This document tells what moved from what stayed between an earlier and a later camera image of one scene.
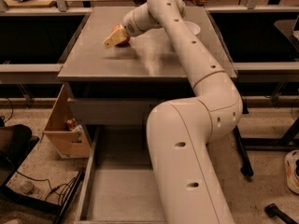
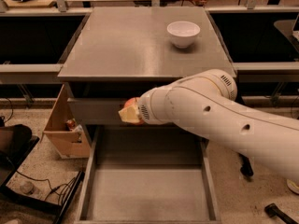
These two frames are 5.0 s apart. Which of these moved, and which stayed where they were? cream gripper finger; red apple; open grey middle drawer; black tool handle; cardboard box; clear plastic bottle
Moved: cream gripper finger; red apple
Stayed: black tool handle; cardboard box; clear plastic bottle; open grey middle drawer
